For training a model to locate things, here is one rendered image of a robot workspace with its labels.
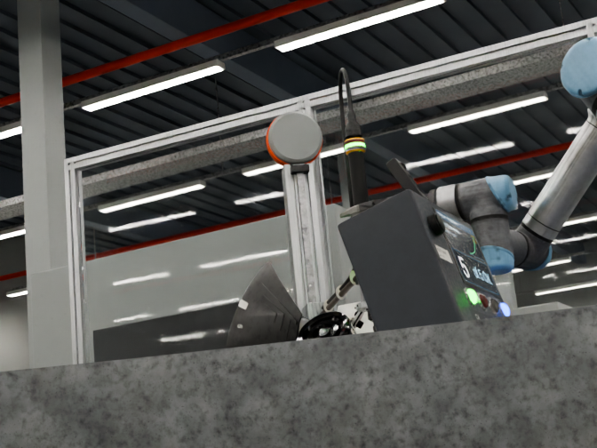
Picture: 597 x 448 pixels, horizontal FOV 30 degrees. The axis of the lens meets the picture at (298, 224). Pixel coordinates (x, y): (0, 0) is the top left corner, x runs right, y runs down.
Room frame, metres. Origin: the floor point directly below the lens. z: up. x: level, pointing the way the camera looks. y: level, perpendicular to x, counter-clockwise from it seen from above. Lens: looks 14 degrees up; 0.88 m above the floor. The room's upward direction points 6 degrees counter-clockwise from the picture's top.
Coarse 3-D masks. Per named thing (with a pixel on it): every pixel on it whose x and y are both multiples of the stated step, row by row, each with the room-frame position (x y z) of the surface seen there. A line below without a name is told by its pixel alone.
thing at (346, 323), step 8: (328, 312) 2.30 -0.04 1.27; (336, 312) 2.29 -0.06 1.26; (312, 320) 2.30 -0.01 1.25; (320, 320) 2.30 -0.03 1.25; (328, 320) 2.28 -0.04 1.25; (336, 320) 2.28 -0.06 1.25; (344, 320) 2.26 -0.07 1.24; (304, 328) 2.30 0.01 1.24; (312, 328) 2.29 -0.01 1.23; (320, 328) 2.29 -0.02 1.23; (328, 328) 2.28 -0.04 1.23; (336, 328) 2.26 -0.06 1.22; (344, 328) 2.24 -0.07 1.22; (352, 328) 2.25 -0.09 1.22; (304, 336) 2.29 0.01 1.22; (312, 336) 2.27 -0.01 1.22; (320, 336) 2.27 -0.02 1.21; (328, 336) 2.26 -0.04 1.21
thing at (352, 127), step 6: (348, 114) 2.27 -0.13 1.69; (354, 114) 2.27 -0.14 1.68; (348, 120) 2.27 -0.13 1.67; (354, 120) 2.27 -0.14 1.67; (348, 126) 2.26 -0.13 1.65; (354, 126) 2.26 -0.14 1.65; (360, 126) 2.27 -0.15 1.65; (348, 132) 2.26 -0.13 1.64; (354, 132) 2.26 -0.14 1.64; (360, 132) 2.26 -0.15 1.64; (348, 138) 2.29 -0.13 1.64
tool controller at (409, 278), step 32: (352, 224) 1.39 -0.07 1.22; (384, 224) 1.37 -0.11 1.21; (416, 224) 1.35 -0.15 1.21; (448, 224) 1.46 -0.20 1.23; (352, 256) 1.39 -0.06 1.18; (384, 256) 1.37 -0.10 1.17; (416, 256) 1.36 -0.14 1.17; (448, 256) 1.39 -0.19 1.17; (480, 256) 1.55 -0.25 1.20; (384, 288) 1.38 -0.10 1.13; (416, 288) 1.36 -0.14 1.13; (448, 288) 1.34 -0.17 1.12; (480, 288) 1.47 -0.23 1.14; (384, 320) 1.38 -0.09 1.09; (416, 320) 1.36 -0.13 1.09; (448, 320) 1.34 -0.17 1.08
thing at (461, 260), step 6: (450, 246) 1.42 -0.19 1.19; (456, 252) 1.43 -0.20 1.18; (462, 252) 1.46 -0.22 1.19; (456, 258) 1.42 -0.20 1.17; (462, 258) 1.45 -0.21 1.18; (462, 264) 1.44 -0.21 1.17; (462, 270) 1.42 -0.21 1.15; (468, 270) 1.45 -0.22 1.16; (468, 276) 1.44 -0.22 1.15; (468, 282) 1.43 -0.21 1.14; (474, 282) 1.46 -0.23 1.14
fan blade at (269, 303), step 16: (272, 272) 2.48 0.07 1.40; (256, 288) 2.51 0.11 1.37; (272, 288) 2.47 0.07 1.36; (256, 304) 2.50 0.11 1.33; (272, 304) 2.45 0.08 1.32; (288, 304) 2.41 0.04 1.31; (240, 320) 2.53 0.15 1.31; (256, 320) 2.49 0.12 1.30; (272, 320) 2.45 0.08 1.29; (288, 320) 2.41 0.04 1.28; (240, 336) 2.53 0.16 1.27; (256, 336) 2.49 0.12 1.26; (272, 336) 2.46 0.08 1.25; (288, 336) 2.41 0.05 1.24
